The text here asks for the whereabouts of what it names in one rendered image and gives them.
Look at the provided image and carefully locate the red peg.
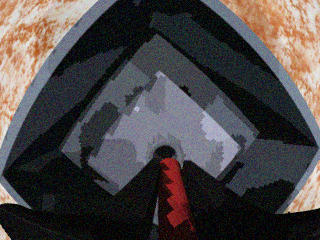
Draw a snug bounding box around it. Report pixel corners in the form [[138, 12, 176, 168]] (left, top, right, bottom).
[[157, 157, 199, 240]]

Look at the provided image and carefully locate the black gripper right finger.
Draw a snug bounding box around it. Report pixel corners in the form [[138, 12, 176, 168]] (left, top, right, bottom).
[[181, 160, 320, 240]]

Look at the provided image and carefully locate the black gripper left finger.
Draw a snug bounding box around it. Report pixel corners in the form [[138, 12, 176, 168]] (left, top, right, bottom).
[[0, 157, 160, 240]]

